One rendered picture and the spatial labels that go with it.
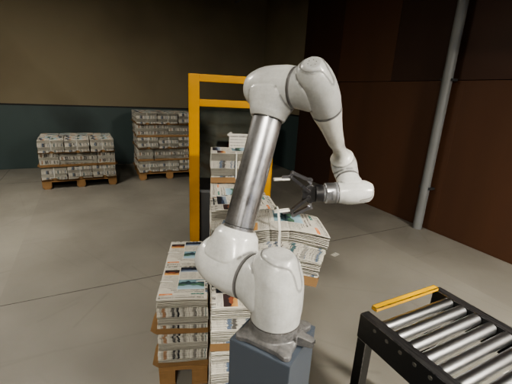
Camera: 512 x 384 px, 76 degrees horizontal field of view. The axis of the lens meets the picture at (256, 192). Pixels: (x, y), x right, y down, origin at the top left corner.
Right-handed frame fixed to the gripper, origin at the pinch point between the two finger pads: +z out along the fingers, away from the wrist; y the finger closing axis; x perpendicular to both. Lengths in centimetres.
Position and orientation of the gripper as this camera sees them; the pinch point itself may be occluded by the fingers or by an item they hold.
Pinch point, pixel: (276, 194)
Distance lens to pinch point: 139.9
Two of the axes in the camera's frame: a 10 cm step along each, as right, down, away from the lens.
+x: -0.1, -2.7, 9.6
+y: 0.3, 9.6, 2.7
